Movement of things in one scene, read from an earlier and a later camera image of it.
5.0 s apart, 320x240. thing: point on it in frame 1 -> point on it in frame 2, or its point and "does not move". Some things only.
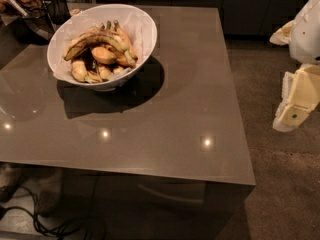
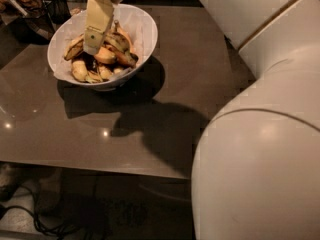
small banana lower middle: [104, 72] does not move
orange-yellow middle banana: [104, 55] does not move
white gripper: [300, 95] -> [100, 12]
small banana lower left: [79, 70] does not move
